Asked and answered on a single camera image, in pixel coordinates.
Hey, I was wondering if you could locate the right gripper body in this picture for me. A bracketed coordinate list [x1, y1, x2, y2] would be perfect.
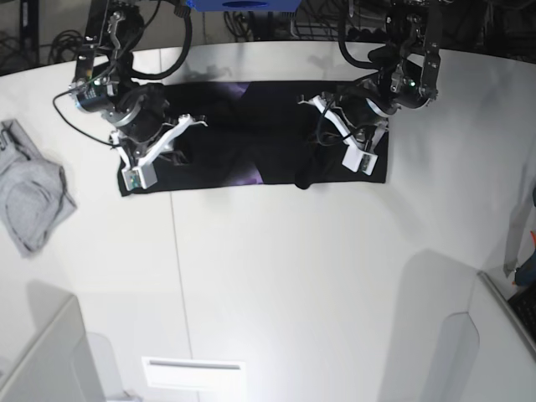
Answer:
[102, 84, 168, 144]

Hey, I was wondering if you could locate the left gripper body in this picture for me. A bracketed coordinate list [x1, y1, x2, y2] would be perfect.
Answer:
[334, 81, 392, 135]

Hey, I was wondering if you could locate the black T-shirt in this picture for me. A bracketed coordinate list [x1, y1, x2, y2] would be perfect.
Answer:
[134, 81, 389, 194]

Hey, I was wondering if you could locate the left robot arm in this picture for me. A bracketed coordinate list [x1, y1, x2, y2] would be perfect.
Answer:
[321, 1, 443, 142]

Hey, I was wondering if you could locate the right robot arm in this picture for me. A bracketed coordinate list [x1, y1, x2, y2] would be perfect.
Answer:
[52, 1, 193, 146]

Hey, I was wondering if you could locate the grey T-shirt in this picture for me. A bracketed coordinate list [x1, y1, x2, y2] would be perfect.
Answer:
[1, 120, 76, 258]

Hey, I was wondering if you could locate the blue box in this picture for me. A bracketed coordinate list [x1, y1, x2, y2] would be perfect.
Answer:
[186, 0, 302, 13]

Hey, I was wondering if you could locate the black keyboard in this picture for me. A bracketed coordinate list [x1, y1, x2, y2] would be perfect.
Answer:
[508, 288, 536, 341]

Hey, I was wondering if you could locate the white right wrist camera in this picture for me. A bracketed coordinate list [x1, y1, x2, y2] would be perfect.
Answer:
[111, 114, 208, 192]

